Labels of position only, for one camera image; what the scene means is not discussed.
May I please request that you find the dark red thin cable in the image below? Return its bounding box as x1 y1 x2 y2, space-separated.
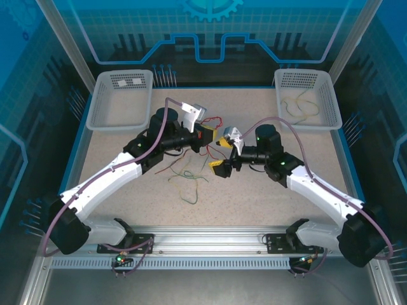
155 148 192 175

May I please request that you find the aluminium frame post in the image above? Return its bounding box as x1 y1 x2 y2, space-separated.
34 0 96 82
328 0 382 79

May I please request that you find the white perforated plastic basket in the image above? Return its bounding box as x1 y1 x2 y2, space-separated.
273 68 343 133
86 69 154 132

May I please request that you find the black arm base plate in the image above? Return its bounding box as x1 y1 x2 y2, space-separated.
97 233 156 255
265 233 325 255

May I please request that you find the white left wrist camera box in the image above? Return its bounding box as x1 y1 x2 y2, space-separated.
179 100 209 133

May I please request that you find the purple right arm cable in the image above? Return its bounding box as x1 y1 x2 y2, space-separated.
238 116 395 278

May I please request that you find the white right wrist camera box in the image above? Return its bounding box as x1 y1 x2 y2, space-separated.
223 126 246 157

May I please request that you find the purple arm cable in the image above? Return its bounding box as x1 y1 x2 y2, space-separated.
43 97 191 278
238 116 395 278

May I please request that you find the yellow green thin cable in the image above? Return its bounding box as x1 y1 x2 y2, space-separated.
167 151 209 205
280 88 320 126

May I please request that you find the slotted grey cable duct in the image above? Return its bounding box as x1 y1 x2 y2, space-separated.
50 257 292 269

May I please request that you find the aluminium mounting rail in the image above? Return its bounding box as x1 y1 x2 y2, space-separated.
95 224 325 255

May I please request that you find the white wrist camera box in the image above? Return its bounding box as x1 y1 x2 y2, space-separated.
179 100 209 133
223 126 246 157

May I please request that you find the small LED circuit board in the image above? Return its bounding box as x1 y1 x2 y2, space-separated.
114 253 132 267
297 254 319 267

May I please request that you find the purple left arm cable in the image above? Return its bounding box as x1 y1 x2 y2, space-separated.
43 97 191 278

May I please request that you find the bright red thin cable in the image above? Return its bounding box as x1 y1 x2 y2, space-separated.
199 116 224 160

